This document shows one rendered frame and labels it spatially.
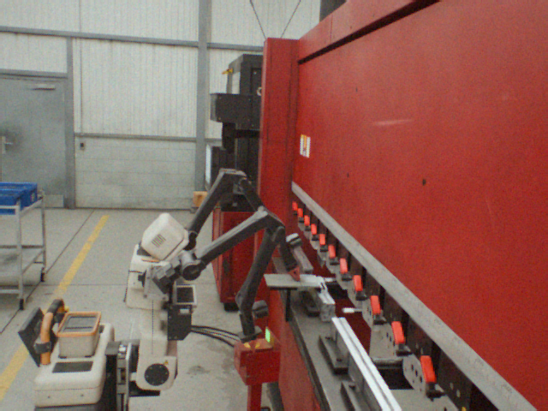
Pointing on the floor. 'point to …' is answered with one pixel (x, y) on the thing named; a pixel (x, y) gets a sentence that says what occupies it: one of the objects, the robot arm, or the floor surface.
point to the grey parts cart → (21, 261)
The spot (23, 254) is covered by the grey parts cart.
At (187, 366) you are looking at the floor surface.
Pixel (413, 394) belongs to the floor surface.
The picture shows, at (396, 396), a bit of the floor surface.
